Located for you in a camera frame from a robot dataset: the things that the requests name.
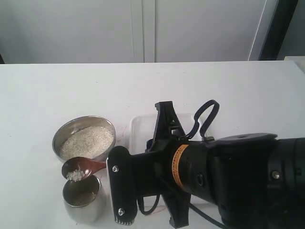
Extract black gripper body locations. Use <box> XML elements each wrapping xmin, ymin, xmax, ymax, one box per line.
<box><xmin>130</xmin><ymin>139</ymin><xmax>220</xmax><ymax>209</ymax></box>

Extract brown wooden spoon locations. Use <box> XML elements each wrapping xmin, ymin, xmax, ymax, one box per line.
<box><xmin>61</xmin><ymin>156</ymin><xmax>106</xmax><ymax>180</ymax></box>

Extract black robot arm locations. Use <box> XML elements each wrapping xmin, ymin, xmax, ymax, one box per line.
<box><xmin>132</xmin><ymin>100</ymin><xmax>305</xmax><ymax>229</ymax></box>

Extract steel bowl of rice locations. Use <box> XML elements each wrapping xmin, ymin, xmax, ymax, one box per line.
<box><xmin>52</xmin><ymin>116</ymin><xmax>116</xmax><ymax>162</ymax></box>

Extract small steel cup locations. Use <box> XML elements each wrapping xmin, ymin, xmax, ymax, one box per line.
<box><xmin>62</xmin><ymin>175</ymin><xmax>106</xmax><ymax>224</ymax></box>

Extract white plastic tray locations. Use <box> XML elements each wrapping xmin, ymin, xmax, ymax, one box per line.
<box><xmin>128</xmin><ymin>113</ymin><xmax>207</xmax><ymax>207</ymax></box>

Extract white cabinet doors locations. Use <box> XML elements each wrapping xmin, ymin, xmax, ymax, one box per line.
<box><xmin>0</xmin><ymin>0</ymin><xmax>278</xmax><ymax>63</ymax></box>

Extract black cable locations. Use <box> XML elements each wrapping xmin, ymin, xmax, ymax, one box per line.
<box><xmin>137</xmin><ymin>100</ymin><xmax>229</xmax><ymax>229</ymax></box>

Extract dark door frame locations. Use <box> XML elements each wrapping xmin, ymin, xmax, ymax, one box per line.
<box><xmin>258</xmin><ymin>0</ymin><xmax>299</xmax><ymax>61</ymax></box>

